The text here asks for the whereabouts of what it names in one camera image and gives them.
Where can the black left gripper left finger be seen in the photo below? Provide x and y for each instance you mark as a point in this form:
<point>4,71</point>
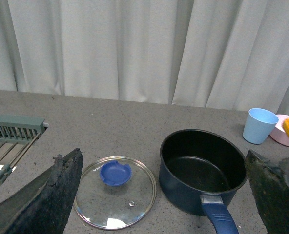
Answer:
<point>43,206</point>

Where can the white curtain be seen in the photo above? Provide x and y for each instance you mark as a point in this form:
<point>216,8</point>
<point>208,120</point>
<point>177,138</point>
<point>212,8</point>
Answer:
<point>227,54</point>

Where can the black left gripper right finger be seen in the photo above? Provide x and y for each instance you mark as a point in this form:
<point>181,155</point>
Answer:
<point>270,187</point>

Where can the dark blue saucepan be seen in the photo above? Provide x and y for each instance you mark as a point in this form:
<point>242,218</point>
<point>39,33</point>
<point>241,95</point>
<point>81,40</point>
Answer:
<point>200,173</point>

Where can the light blue plastic cup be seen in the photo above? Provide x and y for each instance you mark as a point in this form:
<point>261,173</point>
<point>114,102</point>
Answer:
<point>259,124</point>

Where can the pink bowl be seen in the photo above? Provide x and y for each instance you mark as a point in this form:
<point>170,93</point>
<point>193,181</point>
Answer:
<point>278,133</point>

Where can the green dish drying rack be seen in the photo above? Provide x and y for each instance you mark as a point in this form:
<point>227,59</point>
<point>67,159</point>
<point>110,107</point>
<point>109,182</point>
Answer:
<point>17,136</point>

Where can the glass lid with blue knob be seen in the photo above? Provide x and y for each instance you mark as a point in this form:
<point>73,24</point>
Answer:
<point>115,192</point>

